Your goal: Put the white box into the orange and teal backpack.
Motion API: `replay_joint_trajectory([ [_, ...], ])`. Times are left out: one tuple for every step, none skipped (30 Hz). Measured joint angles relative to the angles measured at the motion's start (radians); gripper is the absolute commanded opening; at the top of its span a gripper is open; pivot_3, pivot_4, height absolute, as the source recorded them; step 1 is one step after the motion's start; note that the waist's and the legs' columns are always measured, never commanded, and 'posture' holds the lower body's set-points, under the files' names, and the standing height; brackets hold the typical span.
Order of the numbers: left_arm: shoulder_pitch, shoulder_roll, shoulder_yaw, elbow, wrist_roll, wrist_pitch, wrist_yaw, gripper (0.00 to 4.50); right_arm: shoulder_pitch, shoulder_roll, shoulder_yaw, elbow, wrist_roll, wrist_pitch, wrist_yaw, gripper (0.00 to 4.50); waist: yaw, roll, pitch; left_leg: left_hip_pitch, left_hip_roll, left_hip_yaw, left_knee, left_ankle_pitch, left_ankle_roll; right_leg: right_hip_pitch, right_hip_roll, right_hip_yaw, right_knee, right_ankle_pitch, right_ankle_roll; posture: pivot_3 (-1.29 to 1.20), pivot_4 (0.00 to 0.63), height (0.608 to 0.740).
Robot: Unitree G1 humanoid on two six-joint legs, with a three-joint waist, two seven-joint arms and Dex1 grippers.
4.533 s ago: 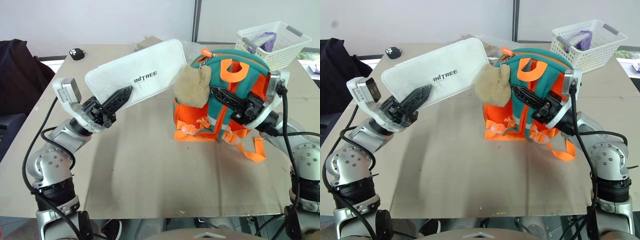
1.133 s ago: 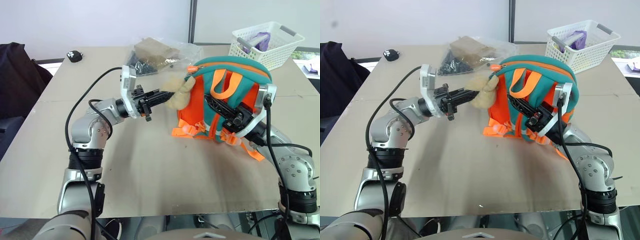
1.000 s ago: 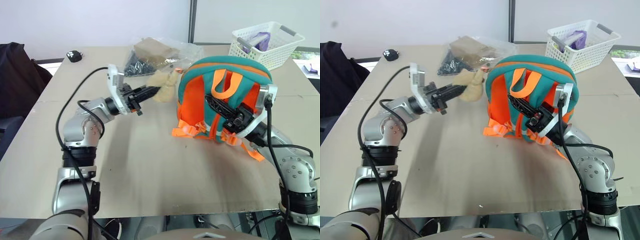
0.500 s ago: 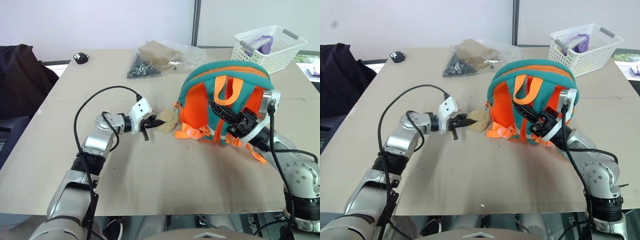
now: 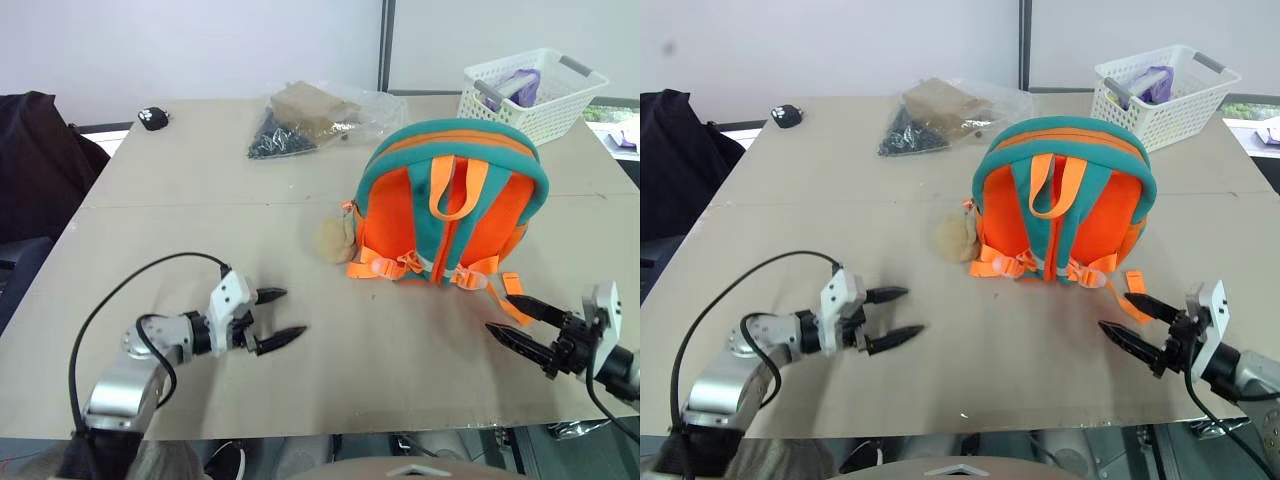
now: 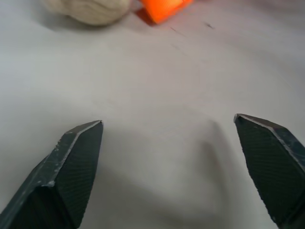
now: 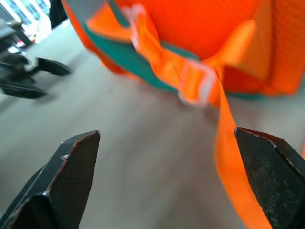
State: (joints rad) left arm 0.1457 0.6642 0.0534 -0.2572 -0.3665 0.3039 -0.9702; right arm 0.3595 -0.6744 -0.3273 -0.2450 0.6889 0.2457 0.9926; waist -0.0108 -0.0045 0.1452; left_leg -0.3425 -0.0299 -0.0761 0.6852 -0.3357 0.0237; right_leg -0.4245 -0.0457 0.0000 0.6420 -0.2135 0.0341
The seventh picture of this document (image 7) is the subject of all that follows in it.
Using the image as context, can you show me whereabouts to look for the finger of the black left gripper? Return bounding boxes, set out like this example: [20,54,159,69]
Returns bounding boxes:
[0,80,48,100]
[35,57,73,77]

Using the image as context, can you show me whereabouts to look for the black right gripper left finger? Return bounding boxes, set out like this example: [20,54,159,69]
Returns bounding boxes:
[0,130,101,229]

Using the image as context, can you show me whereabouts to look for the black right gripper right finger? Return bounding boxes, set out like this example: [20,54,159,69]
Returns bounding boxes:
[234,127,305,229]

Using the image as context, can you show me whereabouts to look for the orange and teal backpack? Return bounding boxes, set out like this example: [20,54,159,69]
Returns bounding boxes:
[61,0,305,229]

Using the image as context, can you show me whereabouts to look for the black background object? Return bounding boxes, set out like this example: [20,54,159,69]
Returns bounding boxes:
[49,0,69,30]

